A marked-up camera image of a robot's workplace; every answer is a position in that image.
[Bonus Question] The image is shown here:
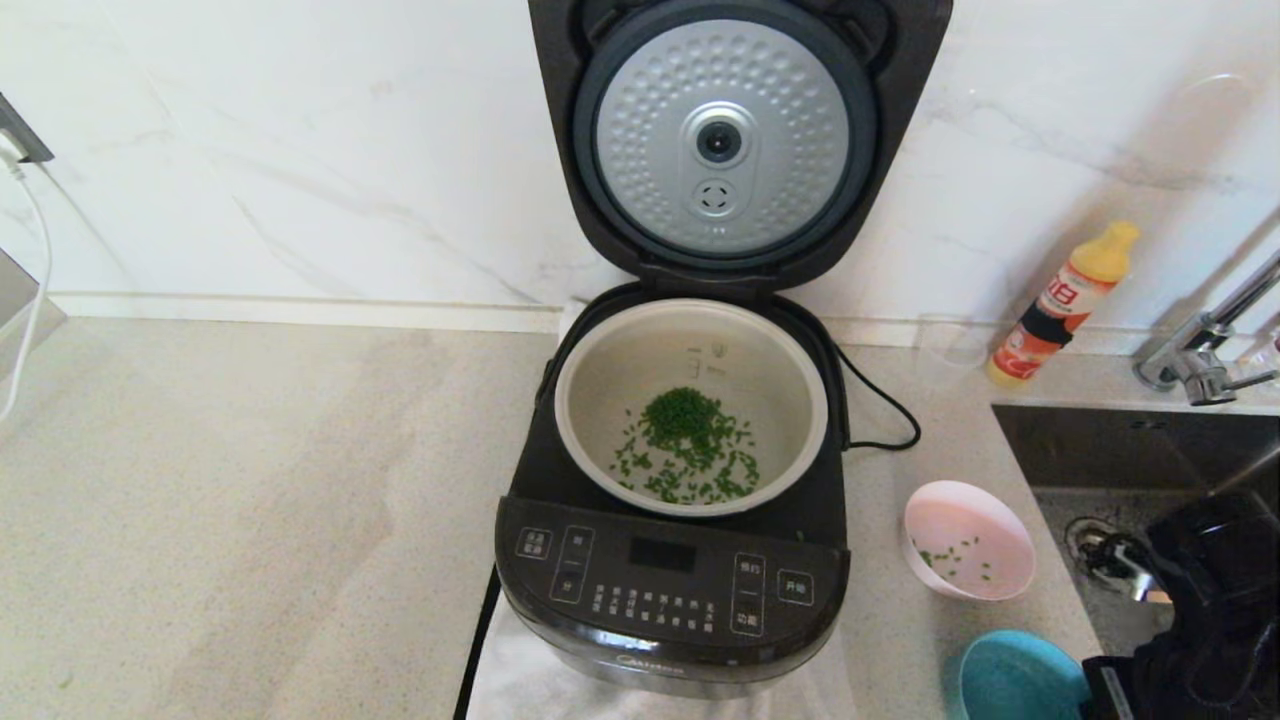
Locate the chrome faucet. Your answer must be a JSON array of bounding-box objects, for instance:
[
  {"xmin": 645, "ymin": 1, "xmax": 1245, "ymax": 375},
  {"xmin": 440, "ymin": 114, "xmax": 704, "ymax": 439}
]
[{"xmin": 1133, "ymin": 250, "xmax": 1280, "ymax": 406}]

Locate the grey flat panel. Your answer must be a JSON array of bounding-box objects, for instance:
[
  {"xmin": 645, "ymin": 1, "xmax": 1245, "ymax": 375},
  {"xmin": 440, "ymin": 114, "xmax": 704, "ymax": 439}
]
[{"xmin": 0, "ymin": 248, "xmax": 69, "ymax": 386}]

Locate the stainless steel sink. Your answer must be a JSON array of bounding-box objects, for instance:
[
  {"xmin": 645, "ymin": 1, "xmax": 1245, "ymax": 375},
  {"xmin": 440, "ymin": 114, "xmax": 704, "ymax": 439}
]
[{"xmin": 992, "ymin": 403, "xmax": 1280, "ymax": 661}]

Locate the metal sink drain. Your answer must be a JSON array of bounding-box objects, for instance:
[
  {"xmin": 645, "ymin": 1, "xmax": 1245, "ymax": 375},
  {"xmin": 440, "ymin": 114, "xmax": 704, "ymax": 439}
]
[{"xmin": 1065, "ymin": 516, "xmax": 1126, "ymax": 591}]

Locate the dark wall socket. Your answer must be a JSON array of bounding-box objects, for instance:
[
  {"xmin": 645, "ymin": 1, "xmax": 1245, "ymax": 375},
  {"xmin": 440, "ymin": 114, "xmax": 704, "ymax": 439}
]
[{"xmin": 0, "ymin": 92, "xmax": 56, "ymax": 166}]

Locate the blue bowl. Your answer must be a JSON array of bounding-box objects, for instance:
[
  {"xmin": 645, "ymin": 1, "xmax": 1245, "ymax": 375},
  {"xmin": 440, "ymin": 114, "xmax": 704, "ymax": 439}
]
[{"xmin": 958, "ymin": 629, "xmax": 1093, "ymax": 720}]

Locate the dark grey rice cooker lid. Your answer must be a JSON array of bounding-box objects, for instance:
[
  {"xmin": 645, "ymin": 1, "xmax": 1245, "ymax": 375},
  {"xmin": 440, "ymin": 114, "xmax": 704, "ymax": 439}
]
[{"xmin": 528, "ymin": 0, "xmax": 956, "ymax": 291}]

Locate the beige inner pot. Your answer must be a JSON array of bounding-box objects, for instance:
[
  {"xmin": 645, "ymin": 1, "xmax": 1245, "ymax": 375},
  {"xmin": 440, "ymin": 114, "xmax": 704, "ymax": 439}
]
[{"xmin": 553, "ymin": 298, "xmax": 831, "ymax": 517}]

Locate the yellow orange detergent bottle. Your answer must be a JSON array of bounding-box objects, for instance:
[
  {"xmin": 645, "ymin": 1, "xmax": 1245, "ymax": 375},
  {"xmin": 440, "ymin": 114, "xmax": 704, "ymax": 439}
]
[{"xmin": 987, "ymin": 221, "xmax": 1141, "ymax": 389}]

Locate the dark grey rice cooker body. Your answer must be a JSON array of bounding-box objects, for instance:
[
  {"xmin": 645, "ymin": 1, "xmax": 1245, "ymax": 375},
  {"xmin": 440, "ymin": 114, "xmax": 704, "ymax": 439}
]
[{"xmin": 493, "ymin": 285, "xmax": 853, "ymax": 699}]

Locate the black power cord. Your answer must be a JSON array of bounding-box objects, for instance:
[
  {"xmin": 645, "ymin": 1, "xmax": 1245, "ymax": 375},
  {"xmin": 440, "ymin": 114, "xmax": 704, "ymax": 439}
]
[{"xmin": 830, "ymin": 340, "xmax": 921, "ymax": 449}]

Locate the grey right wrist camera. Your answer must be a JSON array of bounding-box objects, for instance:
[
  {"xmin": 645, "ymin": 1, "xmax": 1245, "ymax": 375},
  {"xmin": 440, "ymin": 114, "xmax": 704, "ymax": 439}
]
[{"xmin": 1085, "ymin": 530, "xmax": 1169, "ymax": 603}]

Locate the white cloth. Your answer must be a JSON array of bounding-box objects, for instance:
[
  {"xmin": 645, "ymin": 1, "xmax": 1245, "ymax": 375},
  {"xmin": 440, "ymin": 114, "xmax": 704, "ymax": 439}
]
[{"xmin": 465, "ymin": 297, "xmax": 861, "ymax": 720}]

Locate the pink bowl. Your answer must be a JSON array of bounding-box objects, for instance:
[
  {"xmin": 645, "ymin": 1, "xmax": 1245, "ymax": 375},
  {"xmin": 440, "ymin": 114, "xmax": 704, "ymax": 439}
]
[{"xmin": 903, "ymin": 480, "xmax": 1037, "ymax": 602}]

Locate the white wall cable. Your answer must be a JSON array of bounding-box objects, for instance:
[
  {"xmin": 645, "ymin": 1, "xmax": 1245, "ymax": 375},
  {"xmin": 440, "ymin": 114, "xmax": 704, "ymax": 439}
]
[{"xmin": 0, "ymin": 150, "xmax": 53, "ymax": 421}]

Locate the clear plastic cup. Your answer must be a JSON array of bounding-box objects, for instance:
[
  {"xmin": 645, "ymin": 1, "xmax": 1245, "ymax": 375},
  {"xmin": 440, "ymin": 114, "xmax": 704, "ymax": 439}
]
[{"xmin": 915, "ymin": 315, "xmax": 991, "ymax": 389}]

